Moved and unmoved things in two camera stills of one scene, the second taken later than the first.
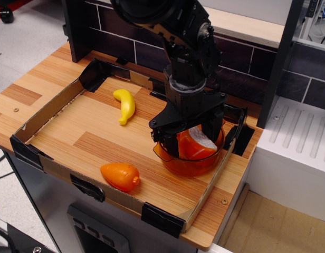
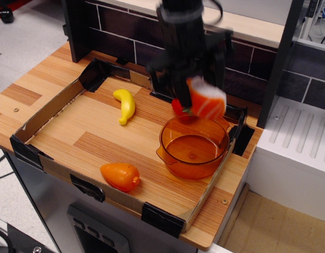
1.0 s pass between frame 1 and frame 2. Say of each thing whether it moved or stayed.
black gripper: moved
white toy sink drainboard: stayed
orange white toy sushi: moved
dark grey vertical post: stayed
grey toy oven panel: stayed
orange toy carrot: stayed
